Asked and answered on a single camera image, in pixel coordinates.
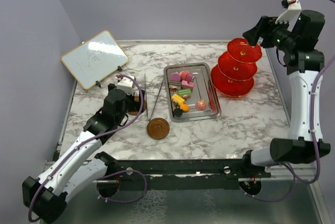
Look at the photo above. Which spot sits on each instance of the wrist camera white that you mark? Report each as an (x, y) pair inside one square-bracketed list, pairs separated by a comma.
[(292, 9), (125, 84)]

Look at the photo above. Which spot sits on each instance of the brown layered cake slice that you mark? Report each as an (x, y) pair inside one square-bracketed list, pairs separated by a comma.
[(174, 85)]

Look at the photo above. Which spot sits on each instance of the pink cake with cherry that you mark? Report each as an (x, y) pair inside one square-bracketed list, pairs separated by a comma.
[(187, 85)]

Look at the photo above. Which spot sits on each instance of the orange fish-shaped pastry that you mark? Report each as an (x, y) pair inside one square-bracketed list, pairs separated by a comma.
[(184, 107)]

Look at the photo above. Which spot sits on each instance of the whiteboard with yellow frame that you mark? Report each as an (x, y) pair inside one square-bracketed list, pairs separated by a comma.
[(95, 59)]

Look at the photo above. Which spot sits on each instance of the metal tongs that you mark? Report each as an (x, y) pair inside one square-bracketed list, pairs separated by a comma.
[(155, 100)]

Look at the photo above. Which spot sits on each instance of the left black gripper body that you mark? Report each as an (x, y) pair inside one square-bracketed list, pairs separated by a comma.
[(131, 105)]

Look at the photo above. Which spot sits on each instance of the red three-tier cake stand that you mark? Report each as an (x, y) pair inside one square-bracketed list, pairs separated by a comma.
[(233, 75)]

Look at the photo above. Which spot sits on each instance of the black round cookie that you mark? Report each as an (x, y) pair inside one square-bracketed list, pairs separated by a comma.
[(177, 112)]

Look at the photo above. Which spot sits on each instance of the black mounting rail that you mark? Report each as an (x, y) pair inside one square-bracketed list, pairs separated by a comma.
[(189, 174)]

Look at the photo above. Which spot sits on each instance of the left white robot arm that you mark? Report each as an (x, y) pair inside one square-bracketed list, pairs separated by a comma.
[(47, 196)]

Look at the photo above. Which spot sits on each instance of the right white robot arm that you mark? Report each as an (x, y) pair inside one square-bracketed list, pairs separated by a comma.
[(304, 143)]

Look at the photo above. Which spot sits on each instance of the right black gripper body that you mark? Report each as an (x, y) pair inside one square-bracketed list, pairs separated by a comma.
[(277, 34)]

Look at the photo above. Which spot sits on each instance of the brown wooden coaster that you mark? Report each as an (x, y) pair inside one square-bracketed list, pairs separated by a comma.
[(158, 128), (135, 106)]

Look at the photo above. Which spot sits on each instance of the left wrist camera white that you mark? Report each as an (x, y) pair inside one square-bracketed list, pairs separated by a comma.
[(125, 84)]

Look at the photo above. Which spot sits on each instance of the green layered cake slice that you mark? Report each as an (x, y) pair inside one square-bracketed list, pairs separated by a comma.
[(185, 93)]

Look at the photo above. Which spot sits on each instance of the pink heart-shaped cake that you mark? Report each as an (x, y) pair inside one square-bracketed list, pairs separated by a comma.
[(201, 105)]

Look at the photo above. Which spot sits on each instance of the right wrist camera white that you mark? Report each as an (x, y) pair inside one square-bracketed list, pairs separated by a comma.
[(292, 9)]

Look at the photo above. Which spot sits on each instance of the stainless steel tray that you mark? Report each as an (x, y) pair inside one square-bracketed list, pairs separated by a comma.
[(203, 89)]

